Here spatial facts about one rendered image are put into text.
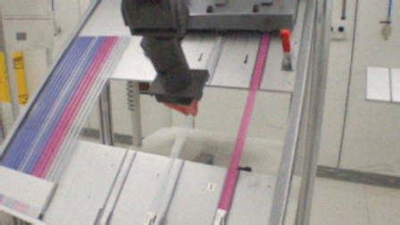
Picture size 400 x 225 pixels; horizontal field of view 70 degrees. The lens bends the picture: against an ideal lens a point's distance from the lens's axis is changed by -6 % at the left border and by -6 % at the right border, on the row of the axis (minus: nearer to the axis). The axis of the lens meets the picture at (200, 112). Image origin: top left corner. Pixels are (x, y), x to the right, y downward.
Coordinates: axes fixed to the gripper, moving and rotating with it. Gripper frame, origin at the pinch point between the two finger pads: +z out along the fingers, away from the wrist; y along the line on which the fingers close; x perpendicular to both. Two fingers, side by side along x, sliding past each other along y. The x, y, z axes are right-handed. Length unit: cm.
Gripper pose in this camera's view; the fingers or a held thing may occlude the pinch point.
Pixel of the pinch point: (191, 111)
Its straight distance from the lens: 62.3
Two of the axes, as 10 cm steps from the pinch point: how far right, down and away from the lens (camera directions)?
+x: -3.1, 7.9, -5.3
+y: -9.2, -1.0, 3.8
